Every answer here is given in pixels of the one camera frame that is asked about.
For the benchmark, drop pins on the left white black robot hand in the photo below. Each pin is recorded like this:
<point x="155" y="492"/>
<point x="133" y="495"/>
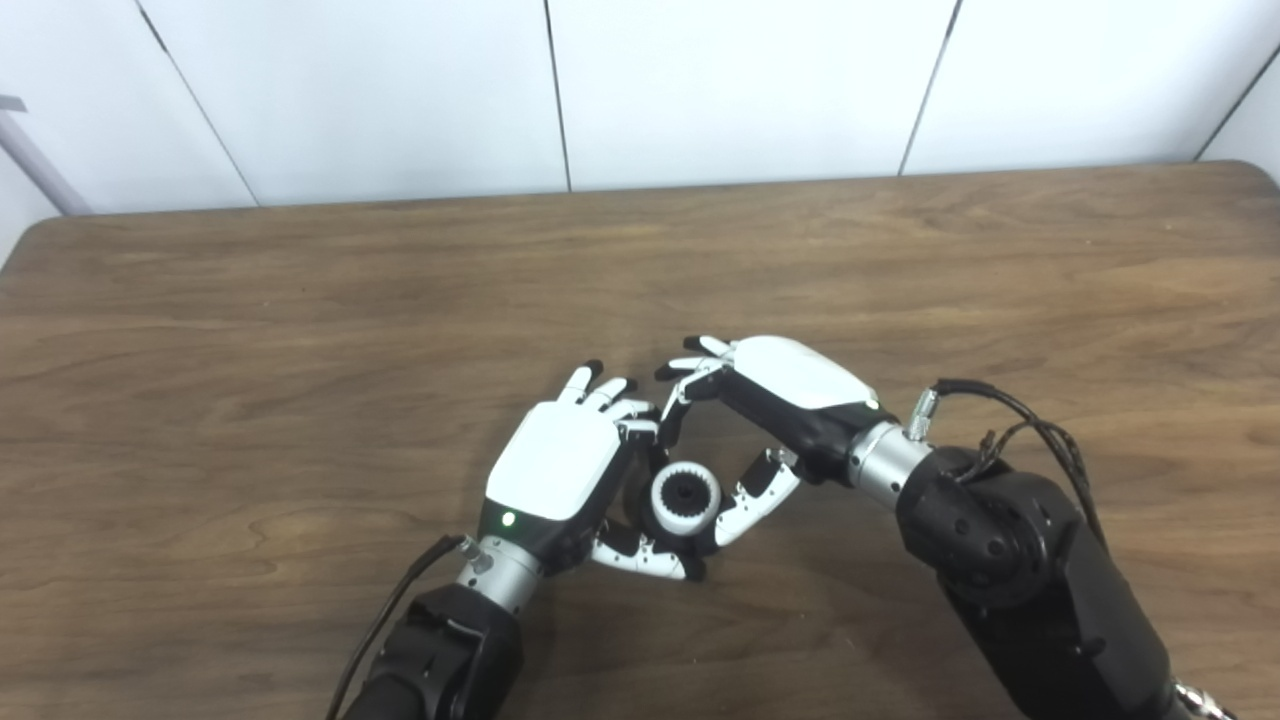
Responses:
<point x="555" y="465"/>

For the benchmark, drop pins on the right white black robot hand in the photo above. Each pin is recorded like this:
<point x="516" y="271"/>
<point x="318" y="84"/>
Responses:
<point x="800" y="385"/>

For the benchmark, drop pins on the round black part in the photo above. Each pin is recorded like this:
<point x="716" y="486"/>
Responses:
<point x="685" y="497"/>

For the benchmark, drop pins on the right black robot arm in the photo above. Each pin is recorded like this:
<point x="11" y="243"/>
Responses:
<point x="1020" y="570"/>

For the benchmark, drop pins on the grey metal pole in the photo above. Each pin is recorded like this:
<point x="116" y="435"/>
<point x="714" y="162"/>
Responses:
<point x="40" y="165"/>

